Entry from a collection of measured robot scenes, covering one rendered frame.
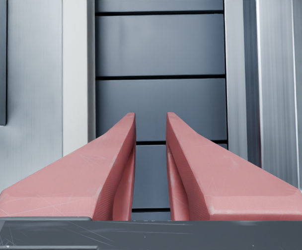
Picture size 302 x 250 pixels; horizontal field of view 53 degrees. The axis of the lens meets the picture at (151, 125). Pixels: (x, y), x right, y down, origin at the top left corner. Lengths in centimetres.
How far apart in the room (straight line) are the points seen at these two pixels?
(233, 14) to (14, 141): 18
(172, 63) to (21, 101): 12
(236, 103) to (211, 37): 4
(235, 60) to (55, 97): 13
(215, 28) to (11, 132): 16
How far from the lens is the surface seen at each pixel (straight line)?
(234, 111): 18
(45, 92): 24
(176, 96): 18
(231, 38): 19
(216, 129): 18
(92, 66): 16
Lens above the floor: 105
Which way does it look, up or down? 87 degrees down
